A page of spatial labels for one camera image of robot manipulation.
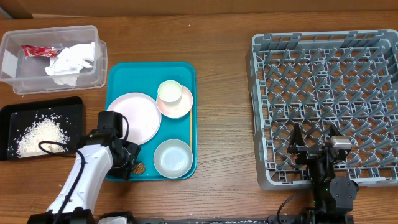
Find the large pink plate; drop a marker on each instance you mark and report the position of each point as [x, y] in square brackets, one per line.
[142, 114]

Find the grey small bowl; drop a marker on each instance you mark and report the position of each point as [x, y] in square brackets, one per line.
[173, 158]

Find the grey dishwasher rack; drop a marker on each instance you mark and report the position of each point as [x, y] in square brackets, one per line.
[317, 79]

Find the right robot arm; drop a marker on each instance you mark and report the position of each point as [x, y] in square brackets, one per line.
[333, 196]

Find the white napkin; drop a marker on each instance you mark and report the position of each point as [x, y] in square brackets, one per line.
[79, 55]
[65, 66]

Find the brown food piece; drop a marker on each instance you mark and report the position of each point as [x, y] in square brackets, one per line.
[138, 169]

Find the wooden chopstick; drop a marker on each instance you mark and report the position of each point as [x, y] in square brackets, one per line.
[190, 129]

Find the black rectangular tray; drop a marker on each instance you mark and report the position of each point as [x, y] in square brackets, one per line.
[17, 116]

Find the small white cup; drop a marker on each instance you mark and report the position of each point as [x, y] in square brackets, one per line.
[170, 91]

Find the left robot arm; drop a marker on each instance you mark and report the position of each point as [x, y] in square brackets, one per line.
[97, 154]

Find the red snack wrapper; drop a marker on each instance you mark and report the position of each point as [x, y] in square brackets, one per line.
[35, 51]

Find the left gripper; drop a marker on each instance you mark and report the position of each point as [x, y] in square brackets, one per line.
[124, 172]

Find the rice pile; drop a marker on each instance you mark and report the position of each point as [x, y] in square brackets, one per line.
[26, 142]

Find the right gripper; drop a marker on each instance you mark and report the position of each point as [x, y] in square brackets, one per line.
[308, 152]

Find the clear plastic bin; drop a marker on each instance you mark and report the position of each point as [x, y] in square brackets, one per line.
[27, 75]

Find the pink saucer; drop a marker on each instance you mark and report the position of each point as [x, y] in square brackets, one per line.
[179, 111]

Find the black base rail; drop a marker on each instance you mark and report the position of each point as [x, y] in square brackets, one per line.
[268, 220]

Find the teal serving tray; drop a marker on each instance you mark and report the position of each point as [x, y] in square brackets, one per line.
[145, 77]

